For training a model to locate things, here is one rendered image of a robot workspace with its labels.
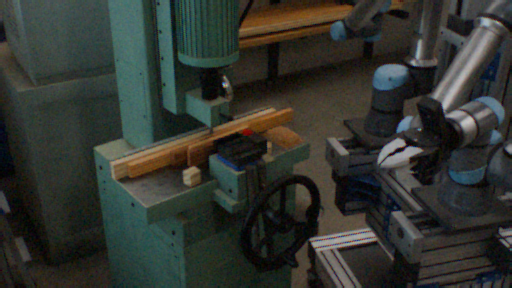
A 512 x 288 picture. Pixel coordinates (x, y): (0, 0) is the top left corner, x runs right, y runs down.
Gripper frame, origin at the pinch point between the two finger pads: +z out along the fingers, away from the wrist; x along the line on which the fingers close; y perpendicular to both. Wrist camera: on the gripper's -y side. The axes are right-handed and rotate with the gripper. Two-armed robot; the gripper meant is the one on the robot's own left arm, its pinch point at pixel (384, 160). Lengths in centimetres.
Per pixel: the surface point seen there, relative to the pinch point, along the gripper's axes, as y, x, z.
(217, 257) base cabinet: 62, 55, 5
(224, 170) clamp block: 29, 53, 2
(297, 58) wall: 135, 273, -223
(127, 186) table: 33, 68, 24
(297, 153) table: 39, 56, -29
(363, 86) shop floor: 147, 218, -244
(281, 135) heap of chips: 34, 62, -27
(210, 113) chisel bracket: 20, 68, -5
